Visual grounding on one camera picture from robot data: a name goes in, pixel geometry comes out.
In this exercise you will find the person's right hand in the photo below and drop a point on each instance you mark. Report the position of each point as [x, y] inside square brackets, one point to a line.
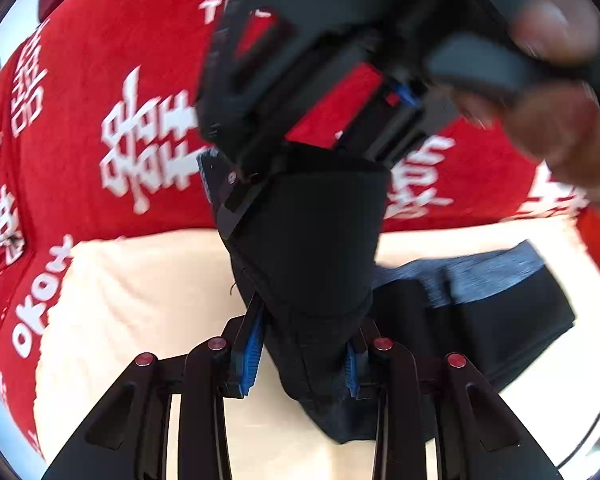
[559, 123]

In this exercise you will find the black pants with blue waistband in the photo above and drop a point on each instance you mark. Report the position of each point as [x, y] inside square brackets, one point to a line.
[306, 245]

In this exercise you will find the red blanket with white characters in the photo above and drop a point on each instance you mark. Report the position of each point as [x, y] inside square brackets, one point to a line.
[100, 140]

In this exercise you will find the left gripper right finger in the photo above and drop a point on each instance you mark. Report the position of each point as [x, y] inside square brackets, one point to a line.
[446, 401]

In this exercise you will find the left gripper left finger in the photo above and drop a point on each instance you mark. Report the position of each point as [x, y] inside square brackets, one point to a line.
[158, 402]

